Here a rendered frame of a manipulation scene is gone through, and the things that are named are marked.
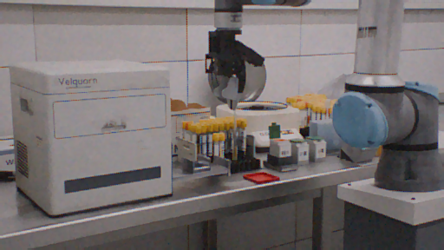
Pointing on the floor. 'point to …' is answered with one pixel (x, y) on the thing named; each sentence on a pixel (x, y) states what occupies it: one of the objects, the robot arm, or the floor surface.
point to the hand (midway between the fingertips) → (234, 104)
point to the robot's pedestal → (388, 232)
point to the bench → (183, 206)
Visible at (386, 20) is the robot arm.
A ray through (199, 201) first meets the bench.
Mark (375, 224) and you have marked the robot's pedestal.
